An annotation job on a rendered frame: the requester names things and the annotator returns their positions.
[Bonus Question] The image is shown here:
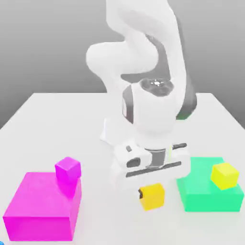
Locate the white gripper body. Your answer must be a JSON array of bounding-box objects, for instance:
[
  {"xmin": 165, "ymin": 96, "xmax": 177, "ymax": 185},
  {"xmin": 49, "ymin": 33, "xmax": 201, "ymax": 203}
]
[{"xmin": 112, "ymin": 149, "xmax": 192, "ymax": 191}]

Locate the small orange cube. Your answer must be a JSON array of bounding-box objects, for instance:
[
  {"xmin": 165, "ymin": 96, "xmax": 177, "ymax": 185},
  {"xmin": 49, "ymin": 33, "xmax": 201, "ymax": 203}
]
[{"xmin": 139, "ymin": 182, "xmax": 166, "ymax": 212}]

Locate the small yellow cube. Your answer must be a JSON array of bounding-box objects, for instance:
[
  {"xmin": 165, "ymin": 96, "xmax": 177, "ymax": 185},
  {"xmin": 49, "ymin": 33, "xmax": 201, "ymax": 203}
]
[{"xmin": 211, "ymin": 162, "xmax": 240, "ymax": 190}]

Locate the small magenta cube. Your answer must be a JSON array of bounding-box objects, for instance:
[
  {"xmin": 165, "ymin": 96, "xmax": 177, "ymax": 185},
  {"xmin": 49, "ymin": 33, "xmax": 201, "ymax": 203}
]
[{"xmin": 55, "ymin": 156, "xmax": 81, "ymax": 183}]

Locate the large green box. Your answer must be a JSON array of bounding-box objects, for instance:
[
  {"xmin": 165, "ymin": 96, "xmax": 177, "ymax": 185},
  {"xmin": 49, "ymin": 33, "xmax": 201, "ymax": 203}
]
[{"xmin": 176, "ymin": 156, "xmax": 245, "ymax": 212}]

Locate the large magenta box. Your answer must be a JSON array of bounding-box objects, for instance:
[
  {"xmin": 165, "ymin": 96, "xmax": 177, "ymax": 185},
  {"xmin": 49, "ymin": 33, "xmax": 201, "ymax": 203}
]
[{"xmin": 2, "ymin": 171, "xmax": 82, "ymax": 242}]

